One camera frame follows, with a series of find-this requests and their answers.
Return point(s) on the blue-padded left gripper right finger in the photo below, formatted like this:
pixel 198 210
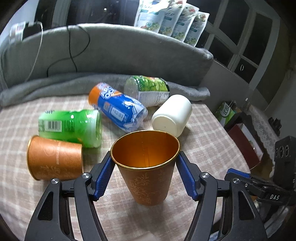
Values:
pixel 240 219

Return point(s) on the blue orange plastic bottle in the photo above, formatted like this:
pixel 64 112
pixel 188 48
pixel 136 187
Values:
pixel 124 111

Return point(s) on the white power strip with plugs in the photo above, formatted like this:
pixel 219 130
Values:
pixel 16 32

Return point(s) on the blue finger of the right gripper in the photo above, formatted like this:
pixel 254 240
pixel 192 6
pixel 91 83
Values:
pixel 237 176

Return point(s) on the white plastic cup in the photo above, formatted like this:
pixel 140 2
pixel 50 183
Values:
pixel 173 115

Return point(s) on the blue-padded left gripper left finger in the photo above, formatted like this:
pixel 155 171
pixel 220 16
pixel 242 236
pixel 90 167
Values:
pixel 51 219

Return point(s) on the green salad label jar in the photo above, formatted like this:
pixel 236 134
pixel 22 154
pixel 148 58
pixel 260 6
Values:
pixel 149 91

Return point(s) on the green plastic bottle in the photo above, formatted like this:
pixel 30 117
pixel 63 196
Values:
pixel 83 127

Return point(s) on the orange paper cup upside-down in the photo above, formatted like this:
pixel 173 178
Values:
pixel 146 161

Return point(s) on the orange paper cup lying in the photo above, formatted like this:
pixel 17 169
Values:
pixel 48 159

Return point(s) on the green box on floor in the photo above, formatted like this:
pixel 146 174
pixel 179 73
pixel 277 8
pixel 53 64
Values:
pixel 225 112

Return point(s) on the black power adapter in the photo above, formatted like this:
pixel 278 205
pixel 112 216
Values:
pixel 32 28

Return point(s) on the refill pouch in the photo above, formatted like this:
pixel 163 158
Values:
pixel 184 22
pixel 150 14
pixel 197 27
pixel 171 16

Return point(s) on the grey blanket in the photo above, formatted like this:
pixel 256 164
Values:
pixel 71 60

